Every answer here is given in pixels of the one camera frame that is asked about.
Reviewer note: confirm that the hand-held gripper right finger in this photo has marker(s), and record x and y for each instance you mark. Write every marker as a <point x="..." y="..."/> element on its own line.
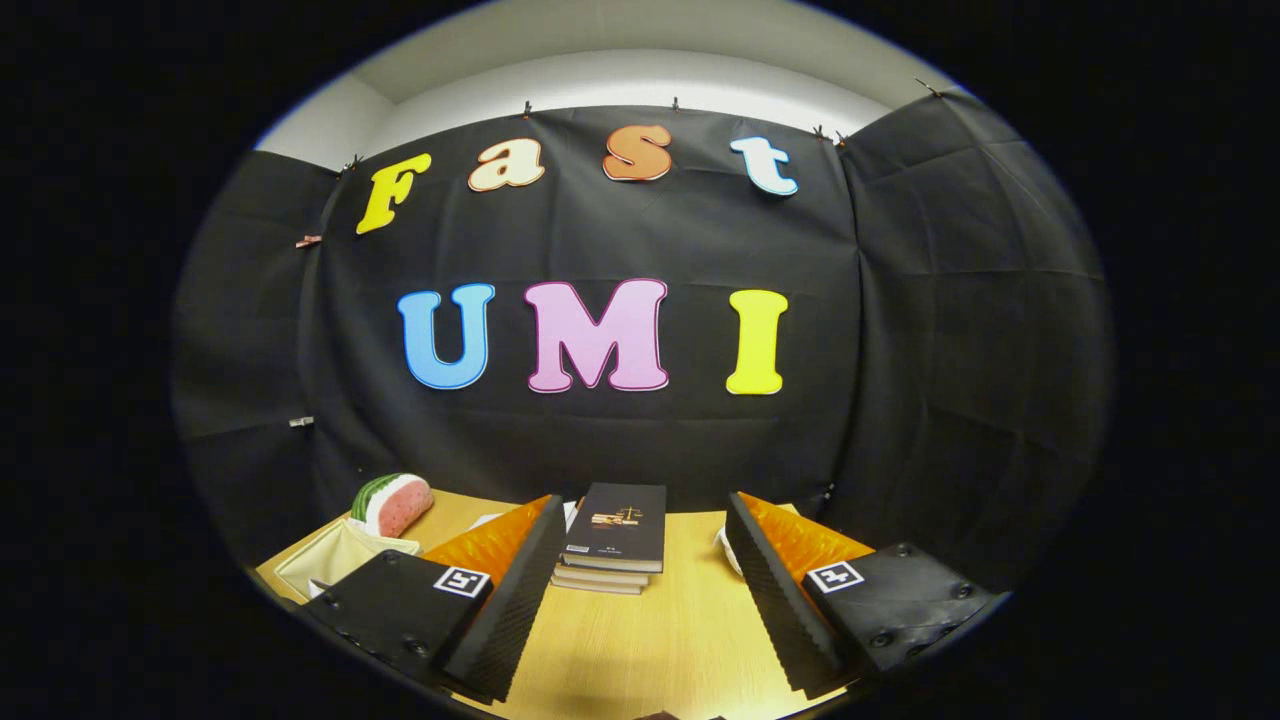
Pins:
<point x="775" y="600"/>

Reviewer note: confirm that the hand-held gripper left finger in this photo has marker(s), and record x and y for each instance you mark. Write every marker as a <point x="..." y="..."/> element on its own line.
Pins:
<point x="510" y="615"/>

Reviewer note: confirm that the beige fabric storage box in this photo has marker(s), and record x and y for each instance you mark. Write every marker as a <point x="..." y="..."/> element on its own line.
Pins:
<point x="350" y="555"/>

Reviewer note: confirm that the white face plush toy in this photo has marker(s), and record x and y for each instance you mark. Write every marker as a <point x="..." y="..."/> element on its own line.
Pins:
<point x="727" y="548"/>

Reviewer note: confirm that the brown cover book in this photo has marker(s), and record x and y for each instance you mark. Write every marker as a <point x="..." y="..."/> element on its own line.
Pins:
<point x="605" y="576"/>
<point x="595" y="588"/>

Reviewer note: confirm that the dark cover book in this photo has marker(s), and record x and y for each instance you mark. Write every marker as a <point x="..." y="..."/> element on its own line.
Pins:
<point x="620" y="520"/>

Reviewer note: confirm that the watermelon slice plush toy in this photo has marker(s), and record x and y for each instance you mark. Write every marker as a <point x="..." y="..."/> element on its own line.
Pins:
<point x="395" y="505"/>

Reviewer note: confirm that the black backdrop cloth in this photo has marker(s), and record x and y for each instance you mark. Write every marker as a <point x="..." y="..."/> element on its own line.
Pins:
<point x="640" y="230"/>

